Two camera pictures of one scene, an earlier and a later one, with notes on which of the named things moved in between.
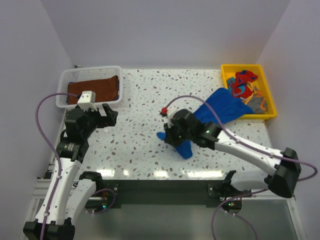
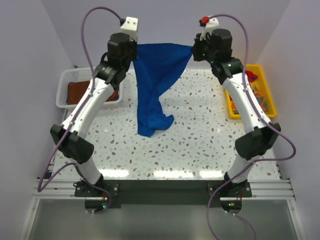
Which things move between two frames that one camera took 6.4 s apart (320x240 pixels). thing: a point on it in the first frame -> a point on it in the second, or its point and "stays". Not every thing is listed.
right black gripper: x=169 y=138 -> x=198 y=43
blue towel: x=229 y=107 -> x=155 y=65
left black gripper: x=111 y=115 -> x=134 y=44
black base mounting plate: x=166 y=192 stays
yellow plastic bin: x=229 y=71 stays
